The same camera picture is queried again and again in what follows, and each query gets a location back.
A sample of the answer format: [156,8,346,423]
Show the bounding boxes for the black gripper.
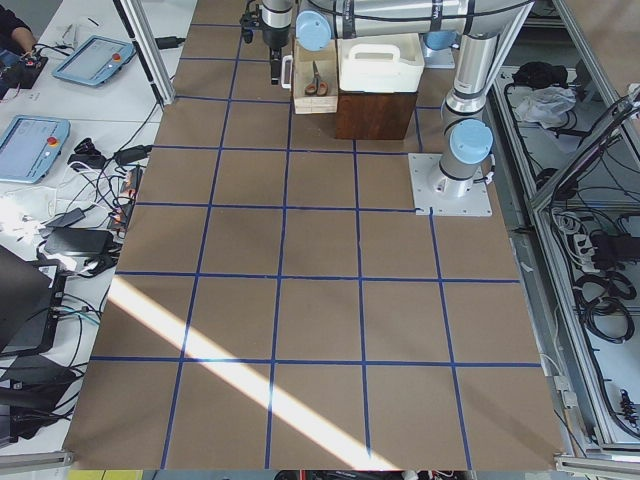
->
[239,0,294,85]

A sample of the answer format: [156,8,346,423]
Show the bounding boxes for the white drawer handle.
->
[280,55,293,90]

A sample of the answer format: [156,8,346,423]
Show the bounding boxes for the wooden drawer with brown front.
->
[292,40,338,115]

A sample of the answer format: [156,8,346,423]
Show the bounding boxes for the grey orange scissors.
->
[304,61,329,97]

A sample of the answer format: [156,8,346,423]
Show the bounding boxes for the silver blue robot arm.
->
[239,1,533,133]

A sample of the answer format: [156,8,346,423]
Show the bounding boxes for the dark brown wooden cabinet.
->
[335,90,418,140]

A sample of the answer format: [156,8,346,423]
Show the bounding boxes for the white plastic crate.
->
[337,33,425,93]

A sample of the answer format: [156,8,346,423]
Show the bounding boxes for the teach pendant far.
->
[52,35,136,87]

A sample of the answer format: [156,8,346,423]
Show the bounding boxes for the teach pendant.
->
[52,35,136,87]
[1,115,71,184]

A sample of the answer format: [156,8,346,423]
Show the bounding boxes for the black cloth bundle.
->
[512,61,568,89]

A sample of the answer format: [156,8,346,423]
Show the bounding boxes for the teach pendant near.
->
[1,115,71,184]

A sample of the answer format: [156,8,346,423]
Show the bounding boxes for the white crumpled cloth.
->
[514,86,576,129]

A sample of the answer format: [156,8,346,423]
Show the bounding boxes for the black laptop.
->
[1,248,66,357]

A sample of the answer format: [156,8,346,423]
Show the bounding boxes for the aluminium frame post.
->
[113,0,175,108]

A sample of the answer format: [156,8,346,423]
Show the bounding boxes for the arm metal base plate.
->
[408,153,493,218]
[422,43,456,70]

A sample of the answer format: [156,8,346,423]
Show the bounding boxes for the black cable coil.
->
[582,272,639,346]

